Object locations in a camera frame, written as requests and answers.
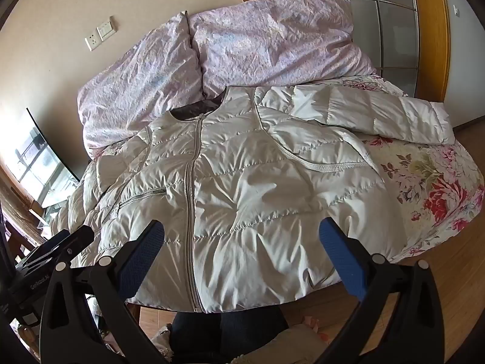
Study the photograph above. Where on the white puffer jacket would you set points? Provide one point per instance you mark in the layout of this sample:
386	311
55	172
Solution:
246	197

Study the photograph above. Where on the white wall socket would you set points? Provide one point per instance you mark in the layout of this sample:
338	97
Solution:
92	42

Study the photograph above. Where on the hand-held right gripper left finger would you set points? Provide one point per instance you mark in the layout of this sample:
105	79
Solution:
144	259

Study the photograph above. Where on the pink crinkled pillow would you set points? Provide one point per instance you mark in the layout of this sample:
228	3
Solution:
265	45

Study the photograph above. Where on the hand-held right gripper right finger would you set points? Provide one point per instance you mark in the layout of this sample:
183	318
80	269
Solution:
341	259

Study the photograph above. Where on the floral bed sheet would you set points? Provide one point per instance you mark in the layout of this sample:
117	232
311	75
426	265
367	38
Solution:
416	182

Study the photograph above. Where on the wooden headboard shelf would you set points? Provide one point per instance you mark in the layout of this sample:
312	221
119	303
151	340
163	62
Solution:
394	26

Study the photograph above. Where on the wooden television cabinet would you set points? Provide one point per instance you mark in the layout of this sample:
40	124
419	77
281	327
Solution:
19	212

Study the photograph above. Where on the person's dark trouser legs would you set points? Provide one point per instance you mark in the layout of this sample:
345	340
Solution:
227	330

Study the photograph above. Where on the beige fluffy cloth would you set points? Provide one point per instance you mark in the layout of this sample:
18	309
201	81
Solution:
280	347

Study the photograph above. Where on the small white wall switch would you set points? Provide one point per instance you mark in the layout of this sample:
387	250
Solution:
457	10

